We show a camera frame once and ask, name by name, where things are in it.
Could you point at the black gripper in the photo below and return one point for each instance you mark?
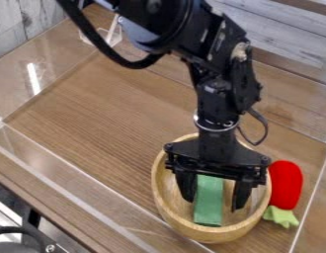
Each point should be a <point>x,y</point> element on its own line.
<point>216,154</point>

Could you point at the green rectangular block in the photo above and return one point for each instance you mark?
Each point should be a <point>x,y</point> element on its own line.
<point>208,201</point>

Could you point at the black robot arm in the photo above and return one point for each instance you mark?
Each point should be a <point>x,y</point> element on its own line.
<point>212,45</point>

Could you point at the brown wooden bowl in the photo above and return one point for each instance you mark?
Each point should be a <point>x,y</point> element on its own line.
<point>176,210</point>

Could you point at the red plush strawberry toy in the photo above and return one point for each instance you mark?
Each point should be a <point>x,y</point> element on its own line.
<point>285,191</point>

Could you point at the black metal stand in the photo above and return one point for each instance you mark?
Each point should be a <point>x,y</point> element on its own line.
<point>46,245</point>

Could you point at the clear acrylic corner bracket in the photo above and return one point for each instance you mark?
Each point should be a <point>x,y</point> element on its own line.
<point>110,34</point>

